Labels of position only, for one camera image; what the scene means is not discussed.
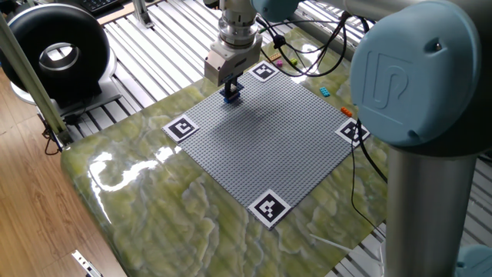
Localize silver Schunk gripper body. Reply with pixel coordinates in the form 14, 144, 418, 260
203, 35, 264, 88

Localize black Lego plate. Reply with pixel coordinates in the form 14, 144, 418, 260
218, 81, 245, 99

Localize grey Lego baseplate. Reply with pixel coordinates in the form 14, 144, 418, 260
161, 60, 372, 231

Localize black white fiducial marker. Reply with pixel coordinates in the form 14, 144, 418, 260
161, 114, 201, 144
248, 189, 292, 231
334, 117, 371, 148
248, 60, 281, 82

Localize black keyboard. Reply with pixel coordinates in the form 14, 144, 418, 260
78, 0, 124, 15

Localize green marble pattern mat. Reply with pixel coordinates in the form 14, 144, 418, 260
60, 26, 389, 277

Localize black cable with ferrite bead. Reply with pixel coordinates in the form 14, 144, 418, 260
261, 18, 370, 76

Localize black sensor cable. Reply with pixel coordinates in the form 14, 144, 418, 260
264, 17, 349, 78

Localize upright aluminium bracket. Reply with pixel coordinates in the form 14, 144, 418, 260
131, 0, 155, 28

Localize thick black cable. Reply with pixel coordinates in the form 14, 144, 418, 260
355, 118, 388, 184

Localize thin black cable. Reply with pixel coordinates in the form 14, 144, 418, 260
349, 132, 386, 234

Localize red and black wires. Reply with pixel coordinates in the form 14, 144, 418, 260
41, 126, 62, 157

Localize slanted aluminium profile post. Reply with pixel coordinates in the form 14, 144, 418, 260
0, 13, 74, 146

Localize black ring shaped device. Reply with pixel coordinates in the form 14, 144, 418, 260
0, 3, 118, 107

